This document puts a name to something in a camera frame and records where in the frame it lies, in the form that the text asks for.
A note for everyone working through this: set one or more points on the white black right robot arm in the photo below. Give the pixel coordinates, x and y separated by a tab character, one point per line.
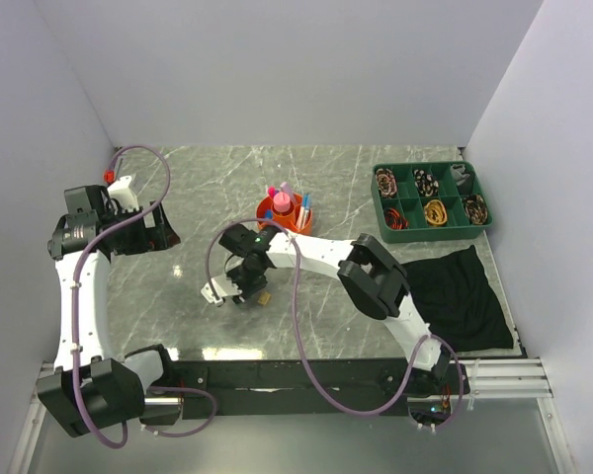
375	281

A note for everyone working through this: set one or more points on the yellow rolled band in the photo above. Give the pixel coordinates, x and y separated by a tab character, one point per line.
435	213

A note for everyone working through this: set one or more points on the blue capped white marker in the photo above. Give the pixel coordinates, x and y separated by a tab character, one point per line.
306	203

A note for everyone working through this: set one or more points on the green compartment tray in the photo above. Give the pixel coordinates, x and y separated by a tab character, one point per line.
410	204

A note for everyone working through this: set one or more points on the brown black rolled band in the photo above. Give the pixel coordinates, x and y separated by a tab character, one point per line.
475	209

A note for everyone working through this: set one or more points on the orange round divided container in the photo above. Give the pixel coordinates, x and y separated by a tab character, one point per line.
289	221

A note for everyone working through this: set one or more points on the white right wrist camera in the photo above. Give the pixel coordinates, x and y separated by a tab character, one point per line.
218	289

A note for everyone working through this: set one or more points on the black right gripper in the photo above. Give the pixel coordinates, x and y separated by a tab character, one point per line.
245	291

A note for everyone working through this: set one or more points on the grey rolled cloth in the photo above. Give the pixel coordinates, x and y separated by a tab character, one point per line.
463	178

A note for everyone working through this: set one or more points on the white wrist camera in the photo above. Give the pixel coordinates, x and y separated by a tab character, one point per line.
218	289
121	195

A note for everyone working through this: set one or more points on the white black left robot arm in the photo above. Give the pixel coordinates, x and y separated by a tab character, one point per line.
87	378

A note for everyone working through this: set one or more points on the light purple highlighter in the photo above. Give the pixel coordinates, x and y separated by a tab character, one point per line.
287	189

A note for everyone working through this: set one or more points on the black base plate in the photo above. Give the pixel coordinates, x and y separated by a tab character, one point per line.
281	387

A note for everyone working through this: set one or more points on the blue white pen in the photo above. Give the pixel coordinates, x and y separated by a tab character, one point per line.
301	217

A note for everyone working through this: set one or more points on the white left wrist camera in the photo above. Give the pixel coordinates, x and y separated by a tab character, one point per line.
121	195

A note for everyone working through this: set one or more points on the tan eraser block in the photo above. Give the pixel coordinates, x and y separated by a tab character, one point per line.
264	298

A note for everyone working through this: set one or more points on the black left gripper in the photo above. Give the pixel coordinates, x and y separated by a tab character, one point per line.
155	238

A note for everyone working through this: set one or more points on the black cloth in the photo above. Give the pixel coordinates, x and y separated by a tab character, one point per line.
452	294

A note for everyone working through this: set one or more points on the pink black rolled band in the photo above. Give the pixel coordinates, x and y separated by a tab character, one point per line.
386	182

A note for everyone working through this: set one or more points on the orange navy rolled band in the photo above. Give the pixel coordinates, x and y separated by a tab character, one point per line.
394	219

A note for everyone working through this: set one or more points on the black white rolled band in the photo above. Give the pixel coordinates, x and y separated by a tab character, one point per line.
426	184

